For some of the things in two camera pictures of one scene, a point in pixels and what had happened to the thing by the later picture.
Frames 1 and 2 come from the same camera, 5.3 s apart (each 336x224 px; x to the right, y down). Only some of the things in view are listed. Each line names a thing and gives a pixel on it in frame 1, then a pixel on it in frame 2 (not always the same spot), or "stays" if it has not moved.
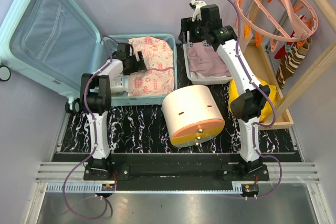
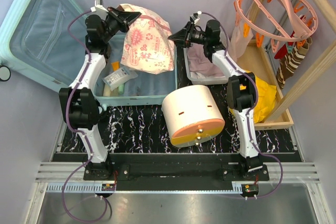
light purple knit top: [205, 60] stays
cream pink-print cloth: [159, 78] -> [147, 46]
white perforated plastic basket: [201, 81] stays
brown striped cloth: [289, 62] stays
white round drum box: [192, 116] stays
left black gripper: [139, 66] -> [123, 18]
